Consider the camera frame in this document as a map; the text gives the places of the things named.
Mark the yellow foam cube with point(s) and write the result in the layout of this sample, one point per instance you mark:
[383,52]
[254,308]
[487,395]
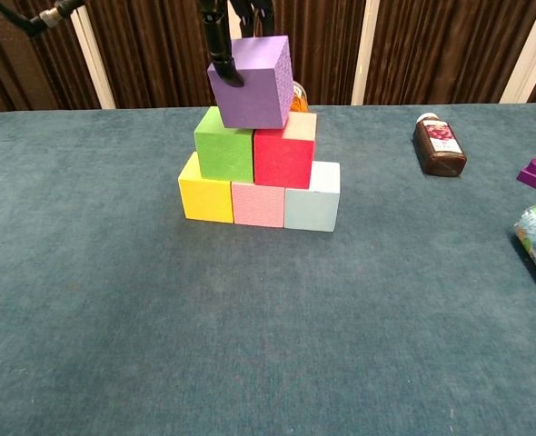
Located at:
[204,200]

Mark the teal table cloth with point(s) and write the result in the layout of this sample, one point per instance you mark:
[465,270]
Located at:
[268,363]

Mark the purple foam cube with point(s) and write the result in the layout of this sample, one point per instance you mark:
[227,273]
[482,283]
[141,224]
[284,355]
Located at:
[254,86]

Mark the orange snack jar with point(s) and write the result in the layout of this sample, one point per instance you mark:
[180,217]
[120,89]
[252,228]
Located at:
[299,97]

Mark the green foam cube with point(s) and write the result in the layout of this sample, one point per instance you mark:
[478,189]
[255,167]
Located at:
[225,150]

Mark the pink foam cube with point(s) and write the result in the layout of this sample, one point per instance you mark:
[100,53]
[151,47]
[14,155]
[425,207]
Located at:
[256,204]

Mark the dark brown curtain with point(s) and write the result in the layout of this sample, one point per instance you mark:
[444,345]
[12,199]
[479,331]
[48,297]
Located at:
[159,50]

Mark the white frame pole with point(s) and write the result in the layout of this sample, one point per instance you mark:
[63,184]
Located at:
[529,50]
[245,27]
[364,50]
[93,59]

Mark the light blue foam cube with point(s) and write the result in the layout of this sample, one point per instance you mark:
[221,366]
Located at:
[312,206]

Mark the dark juice bottle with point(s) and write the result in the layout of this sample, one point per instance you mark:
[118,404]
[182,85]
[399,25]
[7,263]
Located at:
[440,145]

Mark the red foam cube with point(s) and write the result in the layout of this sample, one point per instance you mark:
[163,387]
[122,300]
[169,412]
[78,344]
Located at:
[281,156]

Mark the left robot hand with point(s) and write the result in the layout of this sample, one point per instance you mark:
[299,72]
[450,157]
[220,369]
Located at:
[218,41]

